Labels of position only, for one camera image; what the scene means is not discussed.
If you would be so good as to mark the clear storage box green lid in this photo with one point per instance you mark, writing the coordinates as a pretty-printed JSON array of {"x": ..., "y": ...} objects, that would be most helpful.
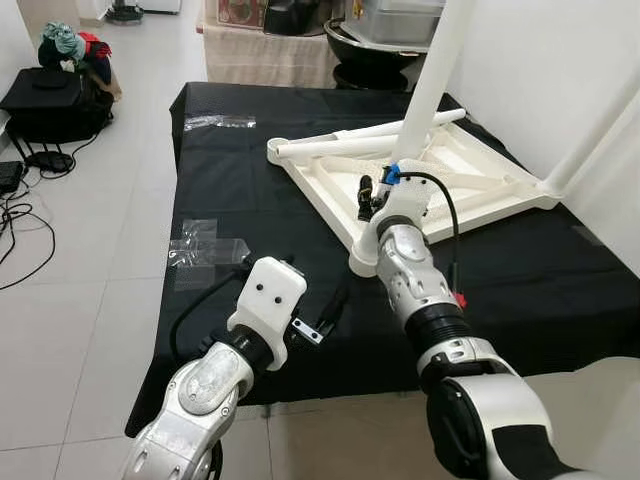
[{"x": 400, "y": 20}]

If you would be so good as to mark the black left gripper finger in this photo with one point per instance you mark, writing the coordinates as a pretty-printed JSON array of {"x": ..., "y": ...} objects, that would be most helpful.
[
  {"x": 292, "y": 263},
  {"x": 338, "y": 302}
]

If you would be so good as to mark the black bag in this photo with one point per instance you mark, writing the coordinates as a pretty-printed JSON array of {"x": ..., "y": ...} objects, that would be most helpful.
[{"x": 290, "y": 15}]

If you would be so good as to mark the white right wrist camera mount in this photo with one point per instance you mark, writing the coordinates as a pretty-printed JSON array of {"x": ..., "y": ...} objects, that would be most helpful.
[{"x": 405, "y": 205}]

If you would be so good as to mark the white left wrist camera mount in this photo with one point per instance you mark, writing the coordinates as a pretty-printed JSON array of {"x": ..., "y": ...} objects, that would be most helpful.
[{"x": 265, "y": 300}]

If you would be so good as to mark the black power adapter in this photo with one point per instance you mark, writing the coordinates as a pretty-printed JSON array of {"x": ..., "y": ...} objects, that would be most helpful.
[{"x": 10, "y": 177}]

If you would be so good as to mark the white plastic children table top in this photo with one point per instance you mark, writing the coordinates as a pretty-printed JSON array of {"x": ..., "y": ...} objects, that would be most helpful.
[{"x": 480, "y": 170}]

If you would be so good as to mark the black stand base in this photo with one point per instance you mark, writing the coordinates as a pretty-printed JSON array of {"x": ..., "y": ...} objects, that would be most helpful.
[{"x": 50, "y": 160}]

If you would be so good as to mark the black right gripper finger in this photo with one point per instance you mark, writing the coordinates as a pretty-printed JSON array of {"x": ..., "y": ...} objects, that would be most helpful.
[{"x": 365, "y": 198}]

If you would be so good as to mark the black round floor base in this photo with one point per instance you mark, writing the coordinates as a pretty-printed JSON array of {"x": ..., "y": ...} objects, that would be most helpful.
[{"x": 125, "y": 14}]

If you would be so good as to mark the black tablecloth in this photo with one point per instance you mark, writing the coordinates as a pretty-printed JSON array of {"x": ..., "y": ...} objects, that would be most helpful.
[{"x": 300, "y": 330}]

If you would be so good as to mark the black round bowl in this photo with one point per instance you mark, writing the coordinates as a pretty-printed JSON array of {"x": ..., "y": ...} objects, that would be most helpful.
[{"x": 375, "y": 60}]

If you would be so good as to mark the red printed box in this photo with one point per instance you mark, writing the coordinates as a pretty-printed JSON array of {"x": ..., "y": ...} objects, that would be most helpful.
[{"x": 240, "y": 12}]

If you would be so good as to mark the black fabric case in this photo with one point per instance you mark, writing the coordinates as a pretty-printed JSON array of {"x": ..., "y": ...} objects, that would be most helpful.
[{"x": 55, "y": 100}]

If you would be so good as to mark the beige cloth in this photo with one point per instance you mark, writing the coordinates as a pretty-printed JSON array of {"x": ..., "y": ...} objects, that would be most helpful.
[{"x": 260, "y": 60}]

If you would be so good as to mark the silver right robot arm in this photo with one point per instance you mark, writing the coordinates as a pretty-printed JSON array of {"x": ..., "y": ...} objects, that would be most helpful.
[{"x": 470, "y": 400}]

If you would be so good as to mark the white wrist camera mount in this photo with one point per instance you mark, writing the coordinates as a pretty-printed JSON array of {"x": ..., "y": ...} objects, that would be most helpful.
[
  {"x": 265, "y": 300},
  {"x": 405, "y": 205}
]

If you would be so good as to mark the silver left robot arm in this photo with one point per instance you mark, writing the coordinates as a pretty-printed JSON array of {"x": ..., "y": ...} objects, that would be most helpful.
[{"x": 200, "y": 400}]

